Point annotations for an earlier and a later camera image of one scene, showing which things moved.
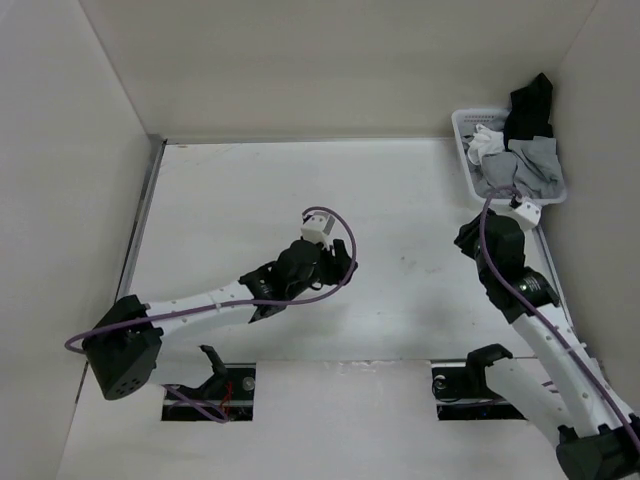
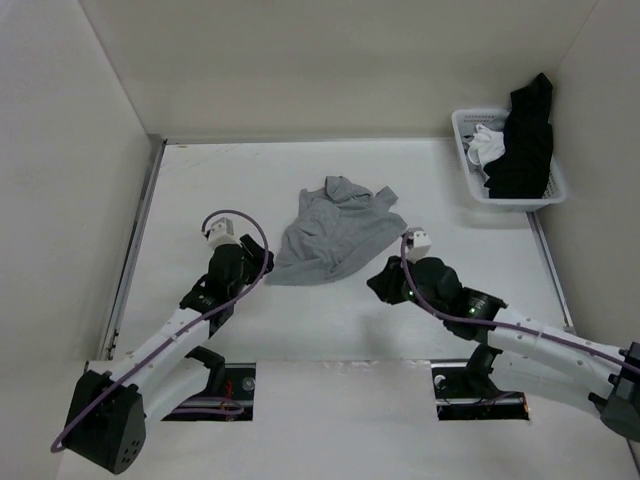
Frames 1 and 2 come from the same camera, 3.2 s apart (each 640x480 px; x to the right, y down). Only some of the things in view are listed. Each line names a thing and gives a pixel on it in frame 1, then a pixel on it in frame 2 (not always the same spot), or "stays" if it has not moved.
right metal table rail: (556, 280) stays
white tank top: (485, 142) stays
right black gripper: (467, 234) -> (385, 283)
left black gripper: (338, 264) -> (255, 256)
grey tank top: (532, 166) -> (335, 230)
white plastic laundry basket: (466, 118) stays
